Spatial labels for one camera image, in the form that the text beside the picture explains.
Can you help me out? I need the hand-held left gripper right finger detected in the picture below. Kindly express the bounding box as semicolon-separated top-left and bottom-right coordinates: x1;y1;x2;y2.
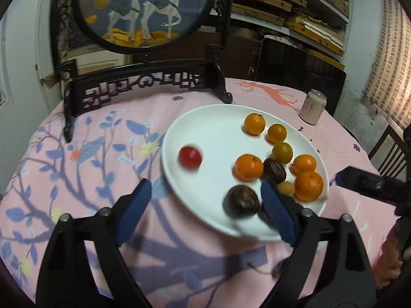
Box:
260;180;376;308

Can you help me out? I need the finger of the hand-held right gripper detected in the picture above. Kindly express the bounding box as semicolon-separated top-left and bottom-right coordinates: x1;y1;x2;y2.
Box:
335;166;411;206

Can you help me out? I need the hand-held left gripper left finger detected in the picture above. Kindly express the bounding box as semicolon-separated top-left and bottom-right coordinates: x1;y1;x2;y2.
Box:
35;179;153;308

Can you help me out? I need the brown longan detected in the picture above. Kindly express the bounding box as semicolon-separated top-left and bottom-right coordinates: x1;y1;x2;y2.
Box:
277;181;295;197

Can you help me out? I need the wrinkled dark passion fruit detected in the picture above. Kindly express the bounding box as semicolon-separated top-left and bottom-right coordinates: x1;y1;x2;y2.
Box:
223;185;260;219

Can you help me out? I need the large orange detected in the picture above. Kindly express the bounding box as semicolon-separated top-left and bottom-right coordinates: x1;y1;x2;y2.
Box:
294;171;324;202

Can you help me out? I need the smooth purple passion fruit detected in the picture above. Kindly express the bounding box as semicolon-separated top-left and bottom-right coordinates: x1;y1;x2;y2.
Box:
263;158;287;183

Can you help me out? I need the small orange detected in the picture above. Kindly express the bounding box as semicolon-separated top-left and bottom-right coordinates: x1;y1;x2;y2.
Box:
292;155;317;175
267;124;287;144
234;154;264;182
243;113;266;136

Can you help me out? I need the yellowish orange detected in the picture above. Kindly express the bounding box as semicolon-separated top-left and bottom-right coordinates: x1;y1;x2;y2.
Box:
272;142;294;163

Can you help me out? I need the red tomato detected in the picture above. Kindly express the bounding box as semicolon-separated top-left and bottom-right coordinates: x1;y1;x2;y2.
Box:
178;145;203;169

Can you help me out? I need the white oval plate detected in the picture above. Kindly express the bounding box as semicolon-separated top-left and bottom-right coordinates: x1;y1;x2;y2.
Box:
161;103;330;242

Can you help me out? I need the person's right hand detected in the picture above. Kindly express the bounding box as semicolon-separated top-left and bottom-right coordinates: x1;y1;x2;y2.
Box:
372;223;407;288

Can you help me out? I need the dark wooden chair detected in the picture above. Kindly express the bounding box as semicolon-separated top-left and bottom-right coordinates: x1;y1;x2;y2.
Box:
368;124;411;178

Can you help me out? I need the pink printed tablecloth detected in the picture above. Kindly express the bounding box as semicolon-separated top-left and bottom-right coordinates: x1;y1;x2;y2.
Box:
0;78;402;308

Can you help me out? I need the pink drink can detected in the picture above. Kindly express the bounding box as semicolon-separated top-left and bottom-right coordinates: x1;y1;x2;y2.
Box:
298;89;327;126

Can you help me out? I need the white shelf unit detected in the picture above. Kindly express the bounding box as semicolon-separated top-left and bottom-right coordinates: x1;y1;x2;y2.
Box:
231;0;354;71

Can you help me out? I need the deer screen with black stand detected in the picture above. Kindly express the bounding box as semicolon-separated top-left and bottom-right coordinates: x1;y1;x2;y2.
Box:
51;0;236;143

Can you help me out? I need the stack of woven flat boxes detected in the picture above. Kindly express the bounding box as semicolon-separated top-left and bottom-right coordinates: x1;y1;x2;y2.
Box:
231;0;350;61

